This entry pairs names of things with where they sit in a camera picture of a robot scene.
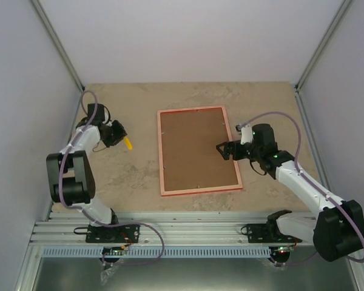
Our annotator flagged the aluminium corner post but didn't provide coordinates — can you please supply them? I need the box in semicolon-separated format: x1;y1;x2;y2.
30;0;85;92
294;0;354;93

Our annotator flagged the grey slotted cable duct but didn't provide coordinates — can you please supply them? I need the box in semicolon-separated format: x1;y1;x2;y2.
42;246;271;259

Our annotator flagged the brown frame backing board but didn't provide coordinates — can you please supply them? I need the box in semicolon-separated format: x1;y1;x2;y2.
160;108;239;192

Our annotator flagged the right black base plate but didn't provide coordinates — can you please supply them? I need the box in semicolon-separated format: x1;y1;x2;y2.
240;224;302;244

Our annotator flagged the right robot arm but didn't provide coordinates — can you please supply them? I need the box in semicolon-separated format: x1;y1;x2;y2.
216;124;364;262

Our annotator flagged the purple cable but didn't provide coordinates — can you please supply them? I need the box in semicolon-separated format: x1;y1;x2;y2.
58;90;166;269
239;111;364;268

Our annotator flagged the red wooden picture frame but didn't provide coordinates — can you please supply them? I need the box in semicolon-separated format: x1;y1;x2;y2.
157;105;243;197

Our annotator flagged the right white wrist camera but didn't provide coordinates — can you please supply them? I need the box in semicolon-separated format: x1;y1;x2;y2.
235;124;254;145

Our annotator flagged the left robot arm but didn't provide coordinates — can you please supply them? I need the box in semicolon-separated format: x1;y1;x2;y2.
46;103;127;242

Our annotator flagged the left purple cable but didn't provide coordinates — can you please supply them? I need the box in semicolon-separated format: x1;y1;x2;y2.
58;90;166;269

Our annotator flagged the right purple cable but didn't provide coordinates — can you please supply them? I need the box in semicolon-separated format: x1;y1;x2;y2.
239;111;364;268

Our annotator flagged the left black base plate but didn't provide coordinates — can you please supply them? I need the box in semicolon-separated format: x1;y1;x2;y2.
85;224;140;244

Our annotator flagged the aluminium rail base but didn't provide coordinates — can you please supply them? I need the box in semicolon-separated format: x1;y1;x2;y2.
13;211;364;291

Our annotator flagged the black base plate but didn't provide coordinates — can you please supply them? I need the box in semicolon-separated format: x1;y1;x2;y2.
240;224;302;244
85;224;140;244

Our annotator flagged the right aluminium corner post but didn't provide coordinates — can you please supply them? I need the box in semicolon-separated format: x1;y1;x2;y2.
294;0;354;93

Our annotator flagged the yellow handled screwdriver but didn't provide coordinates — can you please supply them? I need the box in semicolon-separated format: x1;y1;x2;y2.
123;136;133;150

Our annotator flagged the left aluminium corner post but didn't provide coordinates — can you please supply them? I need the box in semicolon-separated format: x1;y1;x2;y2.
30;0;85;92

